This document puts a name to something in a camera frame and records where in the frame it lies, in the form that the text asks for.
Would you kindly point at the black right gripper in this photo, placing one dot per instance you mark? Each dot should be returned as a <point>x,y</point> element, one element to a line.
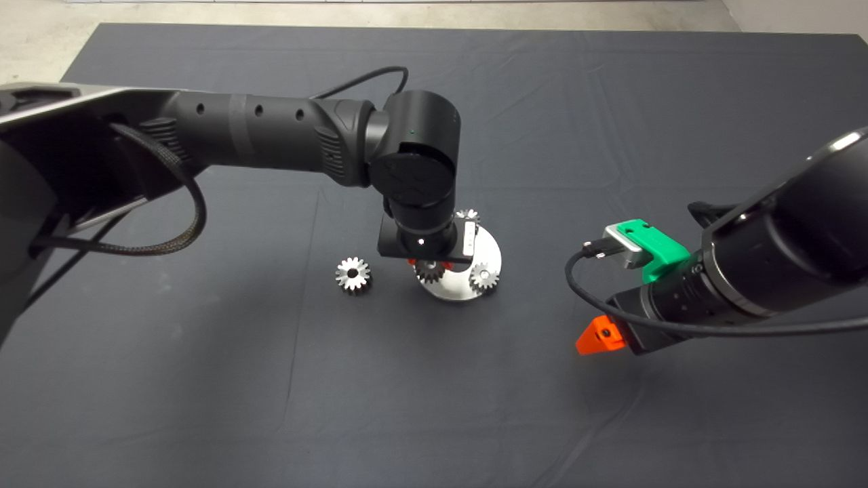
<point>636,325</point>

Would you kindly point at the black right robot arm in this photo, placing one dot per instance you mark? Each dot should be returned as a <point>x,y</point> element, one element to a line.
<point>800,230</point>

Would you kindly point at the dark grey table cloth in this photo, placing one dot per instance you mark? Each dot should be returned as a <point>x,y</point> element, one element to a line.
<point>542,102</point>

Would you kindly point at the round metal plate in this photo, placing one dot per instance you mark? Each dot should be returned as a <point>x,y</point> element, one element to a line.
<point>454,290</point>

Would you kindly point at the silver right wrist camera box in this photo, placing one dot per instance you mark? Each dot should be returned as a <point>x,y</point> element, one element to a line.
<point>626,245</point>

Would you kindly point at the larger steel gear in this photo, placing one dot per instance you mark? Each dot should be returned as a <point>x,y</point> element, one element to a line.
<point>344,278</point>

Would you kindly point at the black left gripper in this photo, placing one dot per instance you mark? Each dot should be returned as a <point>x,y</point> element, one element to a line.
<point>390,242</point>

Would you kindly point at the green right camera mount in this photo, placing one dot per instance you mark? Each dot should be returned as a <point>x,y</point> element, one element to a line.
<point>663,254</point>

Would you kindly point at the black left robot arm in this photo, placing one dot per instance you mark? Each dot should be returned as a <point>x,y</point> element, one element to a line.
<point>271,132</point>

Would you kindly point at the small steel gear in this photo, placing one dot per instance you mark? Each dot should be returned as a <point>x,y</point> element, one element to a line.
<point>430,273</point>
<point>484,278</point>
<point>468,215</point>

